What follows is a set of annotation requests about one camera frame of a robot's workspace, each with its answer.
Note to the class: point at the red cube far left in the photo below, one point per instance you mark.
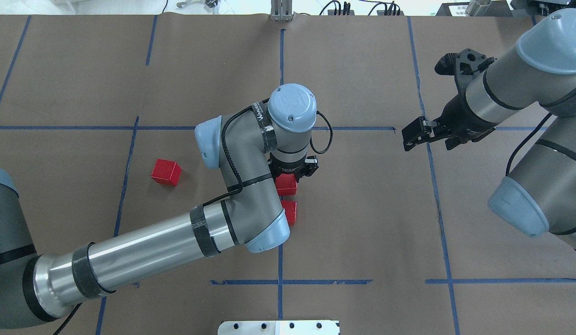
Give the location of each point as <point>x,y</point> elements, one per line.
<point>166,172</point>

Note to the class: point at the silver metal cup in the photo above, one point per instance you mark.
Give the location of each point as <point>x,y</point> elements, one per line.
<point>476,8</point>

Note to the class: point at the white metal base plate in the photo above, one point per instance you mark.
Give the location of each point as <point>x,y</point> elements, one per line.
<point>280,327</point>

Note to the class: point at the brown paper table cover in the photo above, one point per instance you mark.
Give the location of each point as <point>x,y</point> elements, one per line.
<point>387,242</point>

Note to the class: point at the red cube placed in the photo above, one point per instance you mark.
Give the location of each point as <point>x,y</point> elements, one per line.
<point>290,207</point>
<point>286,185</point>

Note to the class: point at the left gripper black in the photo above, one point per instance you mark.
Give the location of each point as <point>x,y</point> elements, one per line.
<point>289,168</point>

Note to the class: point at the aluminium frame post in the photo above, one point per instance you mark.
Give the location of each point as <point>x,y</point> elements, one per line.
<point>281,11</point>

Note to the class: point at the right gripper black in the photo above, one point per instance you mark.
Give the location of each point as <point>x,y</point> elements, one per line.
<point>460,115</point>

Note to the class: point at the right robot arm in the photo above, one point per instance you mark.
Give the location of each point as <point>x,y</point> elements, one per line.
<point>537,194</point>

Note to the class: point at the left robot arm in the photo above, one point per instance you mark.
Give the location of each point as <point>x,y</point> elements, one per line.
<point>251,148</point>

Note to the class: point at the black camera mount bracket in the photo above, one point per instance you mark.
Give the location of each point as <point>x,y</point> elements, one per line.
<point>465,67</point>

